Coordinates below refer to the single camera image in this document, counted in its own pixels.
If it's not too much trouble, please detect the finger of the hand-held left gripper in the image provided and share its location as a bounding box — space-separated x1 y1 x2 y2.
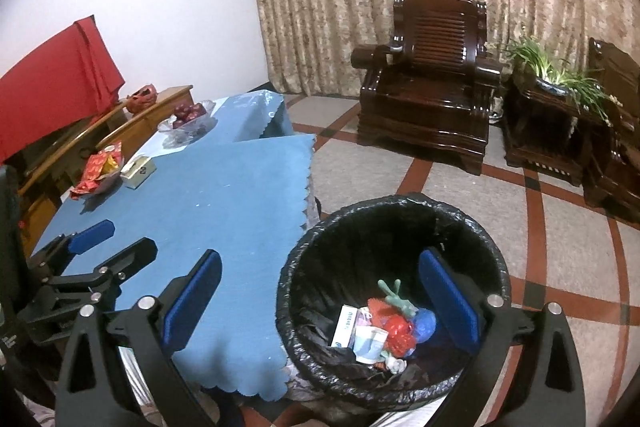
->
27 219 117 278
47 237 158 308

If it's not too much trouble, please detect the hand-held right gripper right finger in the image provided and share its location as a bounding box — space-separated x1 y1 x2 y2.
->
419 247 586 427

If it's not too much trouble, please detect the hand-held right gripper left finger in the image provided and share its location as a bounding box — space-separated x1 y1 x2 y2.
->
55 249 223 427

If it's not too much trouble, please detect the blue plastic bag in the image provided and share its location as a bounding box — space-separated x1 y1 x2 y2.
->
412 308 437 343

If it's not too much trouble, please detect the green rubber glove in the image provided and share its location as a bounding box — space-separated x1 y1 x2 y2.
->
377 279 420 318

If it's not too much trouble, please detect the red plastic bag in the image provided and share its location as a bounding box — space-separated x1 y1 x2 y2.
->
382 314 416 358

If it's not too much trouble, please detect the orange foam net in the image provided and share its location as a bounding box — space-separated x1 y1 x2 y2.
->
367 299 396 323

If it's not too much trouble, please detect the white blue printed cup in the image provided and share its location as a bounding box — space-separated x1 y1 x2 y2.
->
354 326 388 364

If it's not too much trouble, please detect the black lined waste bin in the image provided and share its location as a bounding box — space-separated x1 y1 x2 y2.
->
276 193 512 414

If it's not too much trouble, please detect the small white blue box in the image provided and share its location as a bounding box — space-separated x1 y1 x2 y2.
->
331 304 358 348

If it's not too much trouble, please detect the glass snack dish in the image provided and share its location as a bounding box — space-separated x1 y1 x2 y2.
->
75 167 125 198

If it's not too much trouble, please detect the pile of red snack packets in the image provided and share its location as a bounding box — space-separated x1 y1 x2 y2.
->
70 143 125 200

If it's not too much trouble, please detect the beige tissue box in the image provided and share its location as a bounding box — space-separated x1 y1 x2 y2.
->
120 157 157 190

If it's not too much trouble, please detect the glass fruit bowl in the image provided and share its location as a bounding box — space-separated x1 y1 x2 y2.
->
157 99 218 148

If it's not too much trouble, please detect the red bag on cabinet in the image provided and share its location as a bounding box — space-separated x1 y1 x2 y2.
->
125 84 160 114

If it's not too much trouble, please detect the red cloth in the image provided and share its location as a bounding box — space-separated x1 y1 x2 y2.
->
0 16 126 165

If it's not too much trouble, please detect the pile of red apples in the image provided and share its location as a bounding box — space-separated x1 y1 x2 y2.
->
172 102 208 130

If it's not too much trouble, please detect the light blue tablecloth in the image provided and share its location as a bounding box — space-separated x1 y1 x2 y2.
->
135 91 293 158

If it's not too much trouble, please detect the dark wooden side table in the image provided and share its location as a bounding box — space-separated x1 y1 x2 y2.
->
502 69 608 188

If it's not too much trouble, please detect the dark wooden armchair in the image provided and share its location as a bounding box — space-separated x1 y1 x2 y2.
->
351 0 503 178
582 38 640 225

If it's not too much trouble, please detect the potted green plant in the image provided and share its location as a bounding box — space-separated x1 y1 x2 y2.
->
492 36 623 125

